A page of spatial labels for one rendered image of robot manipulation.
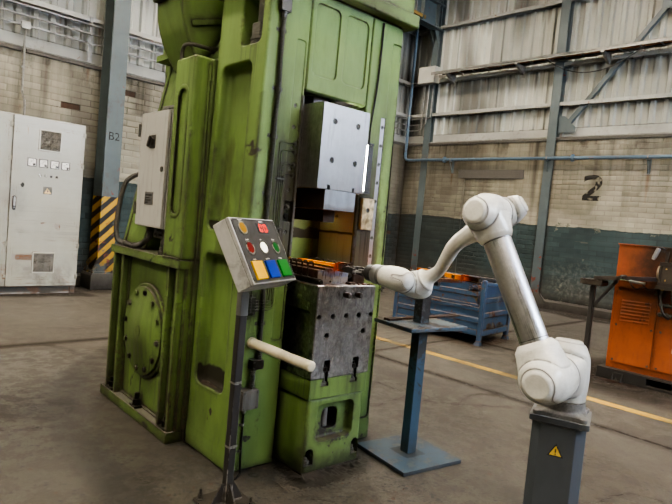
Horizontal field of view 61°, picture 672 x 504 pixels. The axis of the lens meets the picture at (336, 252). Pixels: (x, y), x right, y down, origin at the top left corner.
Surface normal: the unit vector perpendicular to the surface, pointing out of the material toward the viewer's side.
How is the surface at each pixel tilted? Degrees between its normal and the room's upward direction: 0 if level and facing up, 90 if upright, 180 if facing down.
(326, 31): 90
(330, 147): 90
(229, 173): 89
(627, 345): 91
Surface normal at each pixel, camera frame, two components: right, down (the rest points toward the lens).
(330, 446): 0.66, 0.10
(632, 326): -0.71, -0.02
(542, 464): -0.44, 0.01
